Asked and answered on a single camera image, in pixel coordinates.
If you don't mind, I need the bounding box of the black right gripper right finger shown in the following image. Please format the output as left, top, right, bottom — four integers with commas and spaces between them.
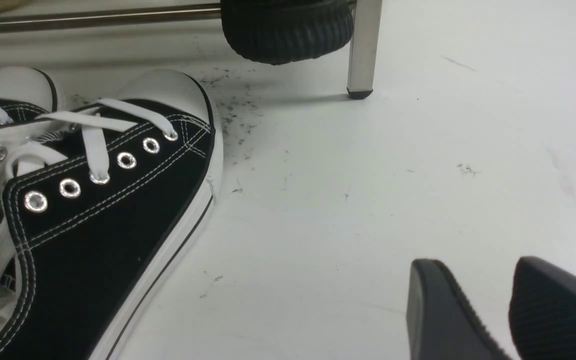
509, 256, 576, 360

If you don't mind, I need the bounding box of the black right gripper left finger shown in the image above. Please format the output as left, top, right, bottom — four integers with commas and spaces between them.
406, 259, 510, 360

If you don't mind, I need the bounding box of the silver metal shoe rack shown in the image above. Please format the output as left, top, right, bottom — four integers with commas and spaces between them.
0, 0, 383, 100

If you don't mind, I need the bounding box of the black knit sneaker right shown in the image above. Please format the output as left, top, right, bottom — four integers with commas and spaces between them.
220, 0, 354, 66

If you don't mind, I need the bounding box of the black canvas sneaker right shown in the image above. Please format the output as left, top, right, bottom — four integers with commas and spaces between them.
0, 69, 224, 360

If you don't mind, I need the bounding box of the black canvas sneaker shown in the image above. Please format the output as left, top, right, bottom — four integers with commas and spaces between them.
0, 66, 70, 163
0, 69, 224, 360

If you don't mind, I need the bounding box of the black canvas sneaker left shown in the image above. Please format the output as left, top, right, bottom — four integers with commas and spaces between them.
0, 66, 70, 163

